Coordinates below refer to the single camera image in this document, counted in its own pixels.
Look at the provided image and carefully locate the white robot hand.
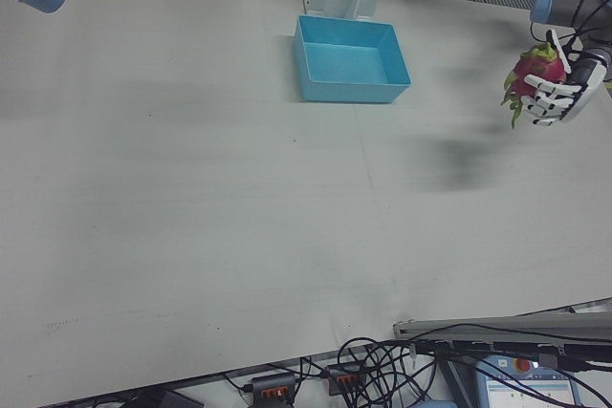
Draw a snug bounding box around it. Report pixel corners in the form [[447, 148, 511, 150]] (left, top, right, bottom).
[[520, 29, 608, 128]]

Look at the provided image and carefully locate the pink dragon fruit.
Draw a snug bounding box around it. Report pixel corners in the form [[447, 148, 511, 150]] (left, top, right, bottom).
[[500, 42, 568, 130]]

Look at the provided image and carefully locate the light blue plastic bin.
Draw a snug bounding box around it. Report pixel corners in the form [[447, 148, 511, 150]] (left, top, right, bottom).
[[292, 14, 412, 105]]

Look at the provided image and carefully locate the robot teach pendant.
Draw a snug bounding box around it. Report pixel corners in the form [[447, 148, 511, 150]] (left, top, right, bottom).
[[472, 353, 588, 408]]

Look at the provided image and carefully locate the grey orange connector box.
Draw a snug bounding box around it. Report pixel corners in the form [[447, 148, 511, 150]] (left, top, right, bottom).
[[249, 371, 296, 403], [325, 363, 363, 396]]

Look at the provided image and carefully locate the dark flat box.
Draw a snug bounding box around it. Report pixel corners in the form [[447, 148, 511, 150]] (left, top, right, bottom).
[[155, 388, 205, 408]]

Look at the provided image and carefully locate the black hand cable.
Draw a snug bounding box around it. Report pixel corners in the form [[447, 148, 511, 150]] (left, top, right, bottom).
[[528, 0, 608, 54]]

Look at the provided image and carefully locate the aluminium frame rail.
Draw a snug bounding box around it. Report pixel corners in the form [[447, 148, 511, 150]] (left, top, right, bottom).
[[392, 297, 612, 350]]

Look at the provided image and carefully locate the thin black rail cable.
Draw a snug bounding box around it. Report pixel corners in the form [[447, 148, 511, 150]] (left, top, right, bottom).
[[414, 315, 612, 338]]

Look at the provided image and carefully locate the black cable loop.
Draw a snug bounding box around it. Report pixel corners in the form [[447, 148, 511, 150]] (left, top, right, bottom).
[[336, 334, 444, 408]]

